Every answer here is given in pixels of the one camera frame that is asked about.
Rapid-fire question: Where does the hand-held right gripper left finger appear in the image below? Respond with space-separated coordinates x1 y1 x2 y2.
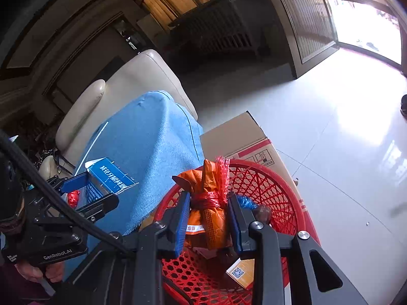
62 191 191 305

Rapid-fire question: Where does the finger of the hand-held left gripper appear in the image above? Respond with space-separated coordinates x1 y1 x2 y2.
32 193 120 226
46 173 90 196

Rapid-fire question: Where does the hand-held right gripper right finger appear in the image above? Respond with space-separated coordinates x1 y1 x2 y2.
226 192 369 305

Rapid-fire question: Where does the orange bag with red net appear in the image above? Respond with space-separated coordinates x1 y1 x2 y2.
172 156 236 251

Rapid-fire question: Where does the blue plastic bag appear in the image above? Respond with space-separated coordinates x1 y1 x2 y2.
237 195 259 212

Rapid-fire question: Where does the blue drink carton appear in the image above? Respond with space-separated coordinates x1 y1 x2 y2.
84 157 139 204

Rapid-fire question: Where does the red plastic mesh basket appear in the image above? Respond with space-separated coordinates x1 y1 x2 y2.
154 159 322 305

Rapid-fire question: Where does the orange and white carton box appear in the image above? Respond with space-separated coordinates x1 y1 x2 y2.
226 258 255 289

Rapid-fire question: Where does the person's left hand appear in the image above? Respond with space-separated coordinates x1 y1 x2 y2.
14 259 66 283

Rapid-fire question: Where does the brown plastic wrapper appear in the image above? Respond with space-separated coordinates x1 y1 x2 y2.
254 205 272 226

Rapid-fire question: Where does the blue cloth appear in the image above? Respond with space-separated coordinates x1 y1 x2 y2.
64 90 206 280

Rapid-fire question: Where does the brown cardboard box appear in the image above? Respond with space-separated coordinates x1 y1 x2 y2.
200 111 322 245

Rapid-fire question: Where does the dark wooden cabinet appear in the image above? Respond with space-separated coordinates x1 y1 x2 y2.
41 19 147 115

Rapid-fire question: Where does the cream leather sofa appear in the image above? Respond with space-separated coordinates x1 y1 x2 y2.
38 49 198 178

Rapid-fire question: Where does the slatted radiator cover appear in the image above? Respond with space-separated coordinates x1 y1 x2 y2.
168 0 274 58

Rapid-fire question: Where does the glass door panel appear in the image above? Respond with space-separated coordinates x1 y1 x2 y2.
270 0 340 79

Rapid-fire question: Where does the black cable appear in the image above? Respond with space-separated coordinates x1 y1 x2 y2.
0 129 137 259

